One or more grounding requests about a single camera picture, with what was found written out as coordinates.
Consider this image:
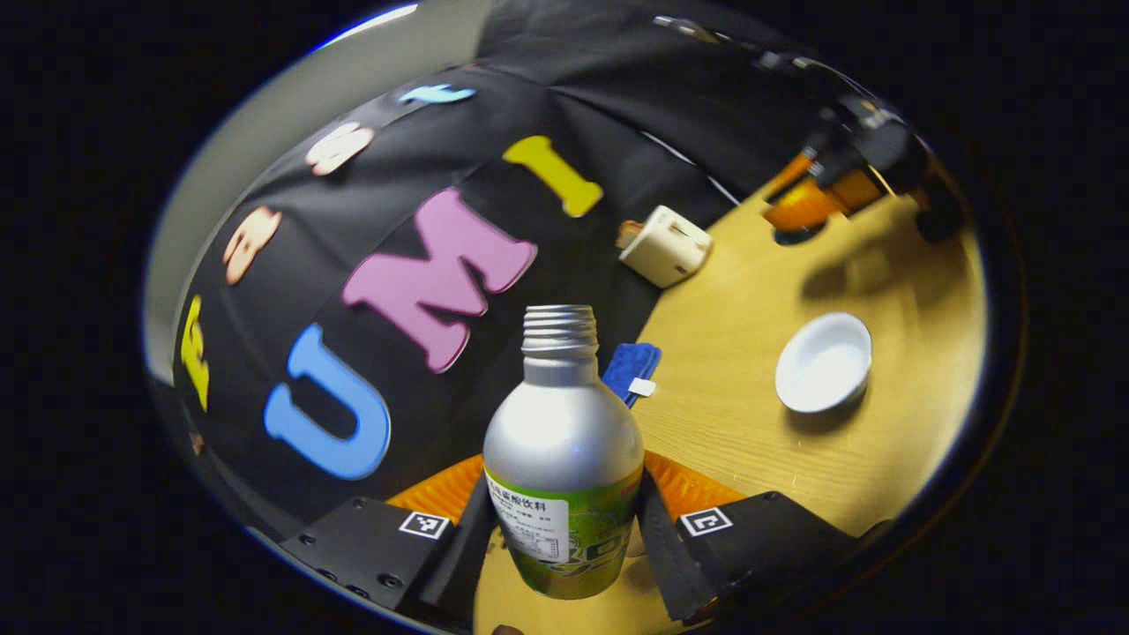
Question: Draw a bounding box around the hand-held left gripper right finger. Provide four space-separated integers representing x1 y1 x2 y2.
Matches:
635 452 870 625

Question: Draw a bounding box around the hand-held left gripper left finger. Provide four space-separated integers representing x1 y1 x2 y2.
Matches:
278 454 497 624

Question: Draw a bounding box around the silver green label water bottle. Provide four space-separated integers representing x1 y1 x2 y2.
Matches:
482 304 646 601

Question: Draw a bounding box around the white toaster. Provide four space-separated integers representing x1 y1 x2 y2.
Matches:
619 205 713 289

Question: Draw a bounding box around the black backdrop cloth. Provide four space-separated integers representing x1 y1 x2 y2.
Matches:
172 0 883 541

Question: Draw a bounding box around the blue folded towel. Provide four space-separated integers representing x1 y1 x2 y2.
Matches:
602 342 662 409

